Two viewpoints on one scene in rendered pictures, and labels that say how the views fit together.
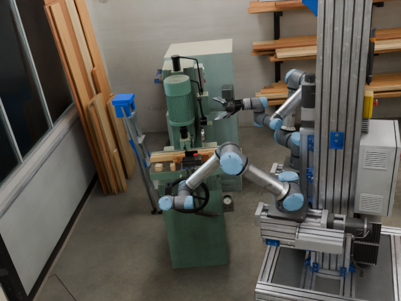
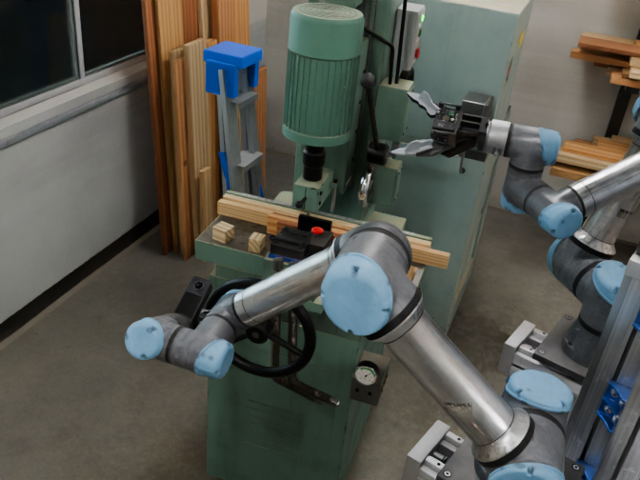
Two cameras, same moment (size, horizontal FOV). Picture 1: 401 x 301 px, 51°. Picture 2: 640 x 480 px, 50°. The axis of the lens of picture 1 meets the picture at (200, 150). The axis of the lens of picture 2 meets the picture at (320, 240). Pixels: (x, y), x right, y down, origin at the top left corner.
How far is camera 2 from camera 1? 1.17 m
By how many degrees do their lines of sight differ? 10
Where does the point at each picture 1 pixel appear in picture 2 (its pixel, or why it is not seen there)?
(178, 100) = (313, 69)
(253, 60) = (571, 74)
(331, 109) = not seen: outside the picture
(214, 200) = (337, 361)
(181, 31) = not seen: outside the picture
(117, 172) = (197, 216)
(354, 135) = not seen: outside the picture
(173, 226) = (227, 383)
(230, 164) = (350, 297)
